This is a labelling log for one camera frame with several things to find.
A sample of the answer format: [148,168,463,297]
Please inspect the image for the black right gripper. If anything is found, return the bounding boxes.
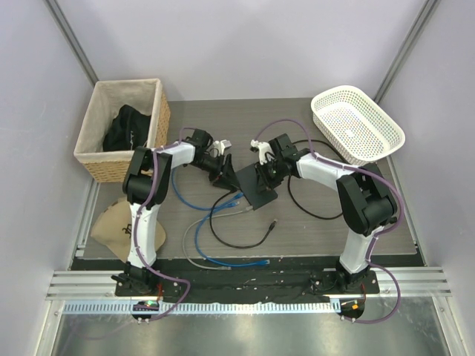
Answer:
[254,158,286,194]

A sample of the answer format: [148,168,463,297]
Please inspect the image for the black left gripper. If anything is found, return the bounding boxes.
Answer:
[192,154,240,192]

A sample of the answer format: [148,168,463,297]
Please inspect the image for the black ethernet cable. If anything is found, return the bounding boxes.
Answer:
[209,191,279,249]

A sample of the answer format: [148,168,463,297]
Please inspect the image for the dark grey network switch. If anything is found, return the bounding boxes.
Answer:
[236,165,278,211]

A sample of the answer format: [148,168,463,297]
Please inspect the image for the black braided teal-collar cable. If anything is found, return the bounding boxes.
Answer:
[287,139,353,220]

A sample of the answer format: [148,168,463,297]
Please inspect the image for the blue ethernet cable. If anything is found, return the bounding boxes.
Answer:
[194,200,270,268]
[171,166,244,211]

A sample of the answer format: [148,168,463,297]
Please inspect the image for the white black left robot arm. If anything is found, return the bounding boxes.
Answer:
[116,129,237,296]

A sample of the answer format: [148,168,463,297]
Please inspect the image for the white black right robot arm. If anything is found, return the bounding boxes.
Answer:
[251,134,398,293]

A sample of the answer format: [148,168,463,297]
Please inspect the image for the white perforated plastic basket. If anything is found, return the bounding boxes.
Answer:
[310,85,405,166]

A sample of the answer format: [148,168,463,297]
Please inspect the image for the black cloth in basket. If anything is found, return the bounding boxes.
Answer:
[102,105,151,152]

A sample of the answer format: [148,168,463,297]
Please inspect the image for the wicker basket with liner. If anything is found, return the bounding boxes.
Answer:
[73,79,171,183]

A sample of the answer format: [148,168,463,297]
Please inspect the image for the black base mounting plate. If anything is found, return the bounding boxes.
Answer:
[111,265,380,303]

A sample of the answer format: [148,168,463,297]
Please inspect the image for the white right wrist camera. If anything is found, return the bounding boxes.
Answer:
[250,139,275,165]

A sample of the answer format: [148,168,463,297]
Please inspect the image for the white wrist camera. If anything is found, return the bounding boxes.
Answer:
[213,139,232,155]
[250,139,275,165]

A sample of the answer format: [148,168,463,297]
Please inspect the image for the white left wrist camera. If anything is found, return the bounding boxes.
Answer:
[213,139,232,155]

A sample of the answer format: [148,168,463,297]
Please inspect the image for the grey ethernet cable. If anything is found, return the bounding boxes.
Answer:
[182,205,255,271]

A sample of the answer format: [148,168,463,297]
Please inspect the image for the white slotted cable duct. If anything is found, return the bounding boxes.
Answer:
[63,299,341,316]

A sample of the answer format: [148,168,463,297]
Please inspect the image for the aluminium rail frame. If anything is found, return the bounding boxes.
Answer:
[46,266,452,304]

